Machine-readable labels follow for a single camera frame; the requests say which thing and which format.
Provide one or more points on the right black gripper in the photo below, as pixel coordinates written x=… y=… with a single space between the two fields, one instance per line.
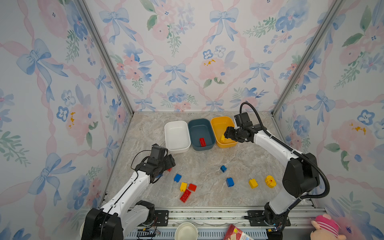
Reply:
x=228 y=133

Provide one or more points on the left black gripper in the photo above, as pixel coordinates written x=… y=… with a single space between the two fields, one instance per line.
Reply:
x=169 y=160

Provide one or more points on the yellow plastic container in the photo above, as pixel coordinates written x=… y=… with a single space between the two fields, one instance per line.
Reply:
x=219 y=125

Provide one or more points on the white plastic container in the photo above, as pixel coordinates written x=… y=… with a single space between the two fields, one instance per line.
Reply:
x=177 y=137

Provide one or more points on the small blue lego brick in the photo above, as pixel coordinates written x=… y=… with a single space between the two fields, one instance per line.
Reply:
x=223 y=168

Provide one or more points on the dark teal plastic container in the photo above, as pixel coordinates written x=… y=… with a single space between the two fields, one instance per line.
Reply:
x=201 y=128

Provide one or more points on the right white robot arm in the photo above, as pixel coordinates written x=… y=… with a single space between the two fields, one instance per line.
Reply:
x=300 y=176

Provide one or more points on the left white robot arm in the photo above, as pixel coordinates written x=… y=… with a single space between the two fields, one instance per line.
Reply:
x=124 y=212

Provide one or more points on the light blue lego brick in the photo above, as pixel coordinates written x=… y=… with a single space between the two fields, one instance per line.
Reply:
x=177 y=178

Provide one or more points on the long red lego brick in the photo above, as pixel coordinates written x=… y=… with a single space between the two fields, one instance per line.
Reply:
x=185 y=196

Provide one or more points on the small red lego brick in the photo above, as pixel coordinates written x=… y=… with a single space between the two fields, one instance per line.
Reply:
x=192 y=187

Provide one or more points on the blue lego brick centre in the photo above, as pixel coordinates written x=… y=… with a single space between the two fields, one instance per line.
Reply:
x=230 y=182

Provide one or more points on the yellow lego duck piece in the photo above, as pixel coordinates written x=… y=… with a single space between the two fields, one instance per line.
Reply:
x=270 y=181

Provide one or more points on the red snack packet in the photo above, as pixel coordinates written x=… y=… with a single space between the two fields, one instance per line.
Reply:
x=234 y=233

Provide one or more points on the pink plush toy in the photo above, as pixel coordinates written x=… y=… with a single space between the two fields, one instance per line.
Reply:
x=325 y=229

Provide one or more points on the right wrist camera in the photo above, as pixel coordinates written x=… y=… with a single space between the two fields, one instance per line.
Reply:
x=243 y=121

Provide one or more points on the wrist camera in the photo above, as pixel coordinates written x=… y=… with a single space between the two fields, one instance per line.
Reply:
x=243 y=121
x=158 y=152

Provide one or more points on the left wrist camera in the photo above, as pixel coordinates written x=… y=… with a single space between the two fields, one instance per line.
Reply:
x=158 y=152

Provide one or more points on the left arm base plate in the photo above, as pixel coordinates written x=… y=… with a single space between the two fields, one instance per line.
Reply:
x=159 y=218

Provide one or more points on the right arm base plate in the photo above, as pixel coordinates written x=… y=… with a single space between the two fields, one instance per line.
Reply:
x=267 y=218

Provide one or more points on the aluminium front rail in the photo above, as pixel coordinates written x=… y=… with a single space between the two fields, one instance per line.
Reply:
x=217 y=217

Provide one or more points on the aluminium corner post left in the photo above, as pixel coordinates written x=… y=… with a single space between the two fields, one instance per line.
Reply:
x=94 y=32

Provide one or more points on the aluminium corner post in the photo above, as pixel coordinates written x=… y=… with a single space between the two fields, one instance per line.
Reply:
x=94 y=32
x=328 y=19

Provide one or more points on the aluminium corner post right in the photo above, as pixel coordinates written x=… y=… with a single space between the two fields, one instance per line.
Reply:
x=328 y=19

